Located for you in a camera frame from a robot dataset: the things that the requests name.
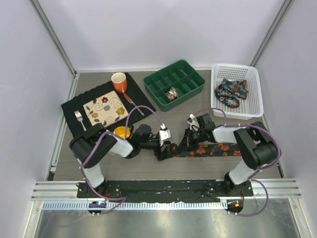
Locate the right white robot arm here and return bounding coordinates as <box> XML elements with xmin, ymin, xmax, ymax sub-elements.
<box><xmin>171</xmin><ymin>114</ymin><xmax>281</xmax><ymax>196</ymax></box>

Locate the orange ceramic mug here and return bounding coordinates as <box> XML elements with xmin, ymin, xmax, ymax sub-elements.
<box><xmin>111</xmin><ymin>72</ymin><xmax>127</xmax><ymax>93</ymax></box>

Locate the green divided organizer tray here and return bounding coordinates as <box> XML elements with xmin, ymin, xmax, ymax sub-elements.
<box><xmin>143</xmin><ymin>59</ymin><xmax>206</xmax><ymax>112</ymax></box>

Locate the square floral ceramic plate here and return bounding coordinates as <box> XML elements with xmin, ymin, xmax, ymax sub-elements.
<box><xmin>83</xmin><ymin>91</ymin><xmax>128</xmax><ymax>127</ymax></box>

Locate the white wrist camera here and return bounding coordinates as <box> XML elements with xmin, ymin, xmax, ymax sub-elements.
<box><xmin>158</xmin><ymin>123</ymin><xmax>171</xmax><ymax>146</ymax></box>
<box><xmin>187</xmin><ymin>114</ymin><xmax>200</xmax><ymax>131</ymax></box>

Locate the aluminium frame rail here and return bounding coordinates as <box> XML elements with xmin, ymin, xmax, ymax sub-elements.
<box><xmin>32</xmin><ymin>178</ymin><xmax>302</xmax><ymax>200</ymax></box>

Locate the purple cable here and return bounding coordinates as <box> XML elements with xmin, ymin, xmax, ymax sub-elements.
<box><xmin>192</xmin><ymin>108</ymin><xmax>282</xmax><ymax>219</ymax></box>
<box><xmin>79</xmin><ymin>105</ymin><xmax>167</xmax><ymax>215</ymax></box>

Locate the black cloth placemat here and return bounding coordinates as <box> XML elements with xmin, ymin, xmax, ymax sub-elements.
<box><xmin>61</xmin><ymin>72</ymin><xmax>156</xmax><ymax>136</ymax></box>

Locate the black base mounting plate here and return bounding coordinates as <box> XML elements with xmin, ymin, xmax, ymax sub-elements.
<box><xmin>76</xmin><ymin>178</ymin><xmax>255</xmax><ymax>204</ymax></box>

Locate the rolled tie in tray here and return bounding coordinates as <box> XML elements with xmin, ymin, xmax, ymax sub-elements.
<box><xmin>166</xmin><ymin>87</ymin><xmax>179</xmax><ymax>101</ymax></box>

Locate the black orange floral tie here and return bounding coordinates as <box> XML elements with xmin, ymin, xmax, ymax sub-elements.
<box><xmin>170</xmin><ymin>143</ymin><xmax>241</xmax><ymax>158</ymax></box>

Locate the white plastic basket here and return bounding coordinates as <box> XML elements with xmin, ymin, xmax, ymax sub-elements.
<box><xmin>211</xmin><ymin>63</ymin><xmax>264</xmax><ymax>120</ymax></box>

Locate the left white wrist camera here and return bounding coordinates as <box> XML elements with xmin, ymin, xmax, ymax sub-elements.
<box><xmin>158</xmin><ymin>123</ymin><xmax>171</xmax><ymax>146</ymax></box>

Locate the silver fork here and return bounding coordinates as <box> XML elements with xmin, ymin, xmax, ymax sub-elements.
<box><xmin>74</xmin><ymin>111</ymin><xmax>87</xmax><ymax>131</ymax></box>

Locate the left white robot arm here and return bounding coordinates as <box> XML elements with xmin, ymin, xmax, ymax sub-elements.
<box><xmin>69</xmin><ymin>123</ymin><xmax>173</xmax><ymax>198</ymax></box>

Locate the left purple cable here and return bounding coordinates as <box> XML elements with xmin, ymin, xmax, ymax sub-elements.
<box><xmin>79</xmin><ymin>105</ymin><xmax>167</xmax><ymax>215</ymax></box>

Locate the blue floral tie in basket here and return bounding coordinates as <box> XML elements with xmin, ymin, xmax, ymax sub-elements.
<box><xmin>214</xmin><ymin>78</ymin><xmax>248</xmax><ymax>109</ymax></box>

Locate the orange handled table knife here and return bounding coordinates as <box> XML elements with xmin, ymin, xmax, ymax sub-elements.
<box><xmin>123</xmin><ymin>93</ymin><xmax>145</xmax><ymax>117</ymax></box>

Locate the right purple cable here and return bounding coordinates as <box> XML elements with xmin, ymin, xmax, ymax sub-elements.
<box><xmin>192</xmin><ymin>108</ymin><xmax>282</xmax><ymax>219</ymax></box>

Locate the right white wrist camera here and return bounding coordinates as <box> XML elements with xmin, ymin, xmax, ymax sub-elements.
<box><xmin>187</xmin><ymin>114</ymin><xmax>200</xmax><ymax>131</ymax></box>

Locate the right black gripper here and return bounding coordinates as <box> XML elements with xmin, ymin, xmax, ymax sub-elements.
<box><xmin>178</xmin><ymin>128</ymin><xmax>206</xmax><ymax>152</ymax></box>

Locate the white slotted cable duct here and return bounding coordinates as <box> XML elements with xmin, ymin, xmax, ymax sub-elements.
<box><xmin>42</xmin><ymin>200</ymin><xmax>227</xmax><ymax>211</ymax></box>

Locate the yellow plastic mug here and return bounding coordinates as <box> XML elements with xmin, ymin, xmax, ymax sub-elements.
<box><xmin>113</xmin><ymin>125</ymin><xmax>134</xmax><ymax>139</ymax></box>

